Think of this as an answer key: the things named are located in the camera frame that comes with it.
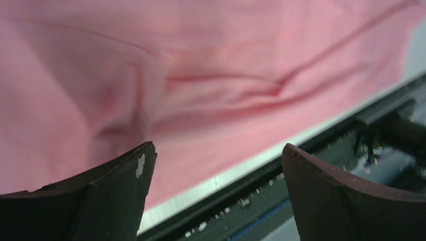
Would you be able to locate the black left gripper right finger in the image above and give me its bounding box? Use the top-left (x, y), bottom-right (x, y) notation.
top-left (282, 144), bottom-right (425, 240)

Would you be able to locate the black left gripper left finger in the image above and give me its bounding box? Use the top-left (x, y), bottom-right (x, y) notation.
top-left (1, 142), bottom-right (157, 240)

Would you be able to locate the pink t-shirt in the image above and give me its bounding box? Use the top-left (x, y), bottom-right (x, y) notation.
top-left (1, 1), bottom-right (425, 207)

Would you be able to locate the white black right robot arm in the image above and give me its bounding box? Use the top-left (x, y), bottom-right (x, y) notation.
top-left (352, 112), bottom-right (425, 194)

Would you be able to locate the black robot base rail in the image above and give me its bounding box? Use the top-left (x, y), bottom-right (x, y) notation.
top-left (137, 74), bottom-right (425, 240)

